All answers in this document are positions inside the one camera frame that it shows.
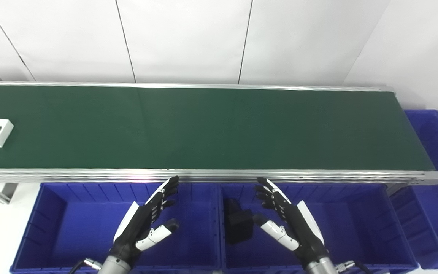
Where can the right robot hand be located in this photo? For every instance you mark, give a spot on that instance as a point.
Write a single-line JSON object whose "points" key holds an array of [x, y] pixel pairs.
{"points": [[299, 228]]}

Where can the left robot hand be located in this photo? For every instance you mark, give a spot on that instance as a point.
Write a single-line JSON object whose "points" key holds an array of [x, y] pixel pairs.
{"points": [[137, 228]]}

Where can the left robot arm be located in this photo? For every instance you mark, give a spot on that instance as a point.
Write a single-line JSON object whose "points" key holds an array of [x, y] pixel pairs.
{"points": [[114, 266]]}

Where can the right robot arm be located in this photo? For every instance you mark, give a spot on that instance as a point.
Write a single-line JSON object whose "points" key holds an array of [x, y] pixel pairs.
{"points": [[319, 267]]}

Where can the blue plastic bin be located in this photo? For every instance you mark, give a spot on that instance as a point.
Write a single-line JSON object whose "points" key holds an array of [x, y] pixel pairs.
{"points": [[435, 213], [78, 228], [356, 228]]}

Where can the black block part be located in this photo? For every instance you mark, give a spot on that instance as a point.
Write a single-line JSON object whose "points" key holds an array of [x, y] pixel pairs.
{"points": [[238, 224]]}

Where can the green conveyor belt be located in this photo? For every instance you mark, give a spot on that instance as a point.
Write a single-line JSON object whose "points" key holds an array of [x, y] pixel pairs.
{"points": [[211, 176], [219, 129]]}

